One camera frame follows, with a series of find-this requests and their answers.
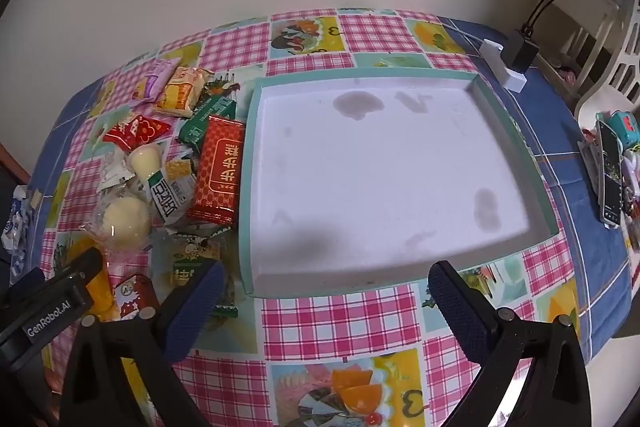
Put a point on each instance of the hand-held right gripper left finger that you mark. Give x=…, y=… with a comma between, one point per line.
x=197, y=302

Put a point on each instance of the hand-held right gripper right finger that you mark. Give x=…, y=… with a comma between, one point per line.
x=457, y=307

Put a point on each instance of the white tray with teal rim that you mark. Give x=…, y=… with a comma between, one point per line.
x=375, y=182

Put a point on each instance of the green white cartoon packet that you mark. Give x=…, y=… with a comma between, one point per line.
x=192, y=257

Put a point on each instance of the small red cartoon packet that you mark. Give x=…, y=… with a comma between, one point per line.
x=132, y=294

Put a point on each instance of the blue white plastic bag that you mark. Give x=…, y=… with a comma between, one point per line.
x=15, y=227

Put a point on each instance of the round cream bun clear wrapper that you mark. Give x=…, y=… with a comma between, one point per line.
x=125, y=219

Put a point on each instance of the cream bun white green packet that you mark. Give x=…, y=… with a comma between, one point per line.
x=165, y=192

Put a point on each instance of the large orange-red patterned packet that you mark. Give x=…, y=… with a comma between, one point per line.
x=217, y=177

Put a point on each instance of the checkered picture tablecloth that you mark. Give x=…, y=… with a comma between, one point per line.
x=325, y=322

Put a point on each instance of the red snack packet white print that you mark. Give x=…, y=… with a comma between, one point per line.
x=135, y=132

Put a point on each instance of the green snack packet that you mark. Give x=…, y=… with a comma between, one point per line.
x=210, y=117

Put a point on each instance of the black smartphone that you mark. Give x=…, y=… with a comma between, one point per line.
x=610, y=177

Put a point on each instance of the orange yellow snack packet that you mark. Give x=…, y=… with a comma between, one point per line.
x=182, y=94

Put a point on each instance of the purple snack packet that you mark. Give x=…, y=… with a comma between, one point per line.
x=152, y=82

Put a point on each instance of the teal toy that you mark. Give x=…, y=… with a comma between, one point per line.
x=625, y=124

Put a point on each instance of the white power strip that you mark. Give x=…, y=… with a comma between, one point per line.
x=500, y=62

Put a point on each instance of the black charger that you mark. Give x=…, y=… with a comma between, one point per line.
x=522, y=49

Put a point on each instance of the white plastic chair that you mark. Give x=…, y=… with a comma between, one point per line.
x=615, y=57

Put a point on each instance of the cream wooden stool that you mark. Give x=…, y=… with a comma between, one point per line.
x=600, y=2

